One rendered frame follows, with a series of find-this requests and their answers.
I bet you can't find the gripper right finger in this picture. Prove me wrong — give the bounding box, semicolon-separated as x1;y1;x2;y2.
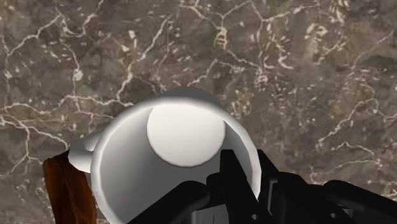
256;149;397;224

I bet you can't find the white mug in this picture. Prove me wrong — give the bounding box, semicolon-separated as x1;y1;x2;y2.
67;87;262;224

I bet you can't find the brown wooden object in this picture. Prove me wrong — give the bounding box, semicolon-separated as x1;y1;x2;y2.
43;150;97;224

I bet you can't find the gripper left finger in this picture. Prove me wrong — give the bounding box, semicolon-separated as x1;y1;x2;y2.
127;149;274;224

